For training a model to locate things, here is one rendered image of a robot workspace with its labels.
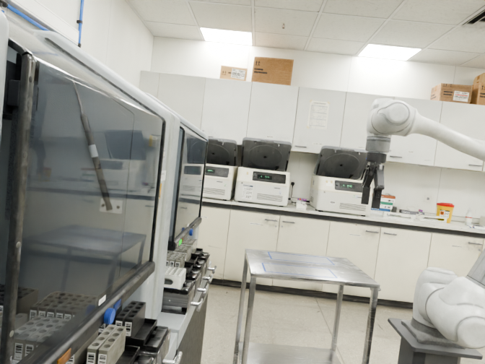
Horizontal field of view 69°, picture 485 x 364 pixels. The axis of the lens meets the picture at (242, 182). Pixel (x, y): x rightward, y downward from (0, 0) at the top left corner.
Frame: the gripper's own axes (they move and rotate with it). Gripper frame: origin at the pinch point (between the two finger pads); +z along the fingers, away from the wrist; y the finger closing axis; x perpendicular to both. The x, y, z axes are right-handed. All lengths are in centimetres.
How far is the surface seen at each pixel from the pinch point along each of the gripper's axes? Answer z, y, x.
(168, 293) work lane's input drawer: 40, -17, 73
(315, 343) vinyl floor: 120, 123, -13
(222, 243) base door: 75, 219, 73
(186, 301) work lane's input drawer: 42, -17, 66
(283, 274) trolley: 38, 17, 29
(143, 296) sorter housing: 32, -42, 75
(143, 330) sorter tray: 38, -49, 72
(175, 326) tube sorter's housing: 47, -28, 67
